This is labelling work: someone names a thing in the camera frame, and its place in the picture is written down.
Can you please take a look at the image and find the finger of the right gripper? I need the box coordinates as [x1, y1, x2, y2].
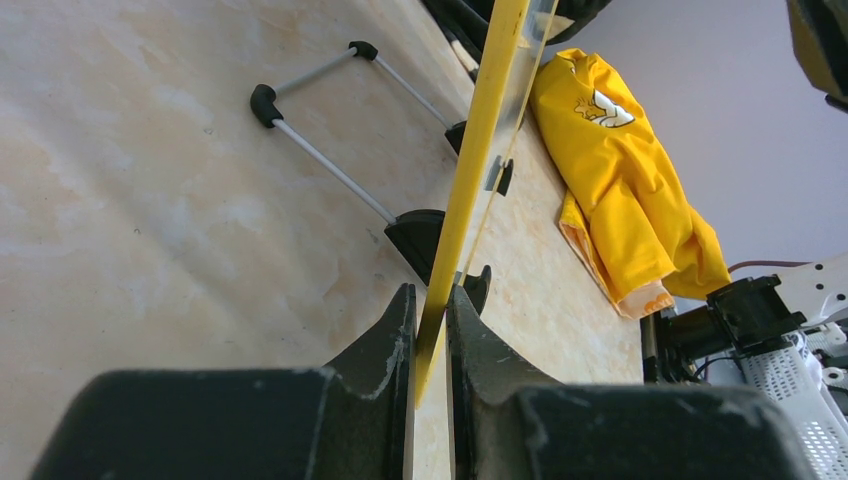
[786, 0, 847, 113]

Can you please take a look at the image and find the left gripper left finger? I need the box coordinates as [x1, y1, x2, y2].
[32, 284, 416, 479]

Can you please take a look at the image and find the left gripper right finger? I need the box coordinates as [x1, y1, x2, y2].
[445, 287, 815, 479]

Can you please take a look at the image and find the yellow framed whiteboard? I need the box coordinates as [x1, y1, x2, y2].
[414, 1, 557, 402]

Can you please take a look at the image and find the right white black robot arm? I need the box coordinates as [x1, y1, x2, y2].
[642, 254, 847, 479]

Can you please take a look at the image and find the black whiteboard foot clip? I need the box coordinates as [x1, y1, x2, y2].
[384, 209, 492, 314]
[444, 121, 514, 197]

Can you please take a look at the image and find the yellow cloth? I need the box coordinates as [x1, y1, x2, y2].
[529, 48, 731, 319]

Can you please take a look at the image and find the grey wire whiteboard stand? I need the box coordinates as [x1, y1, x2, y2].
[249, 40, 465, 222]

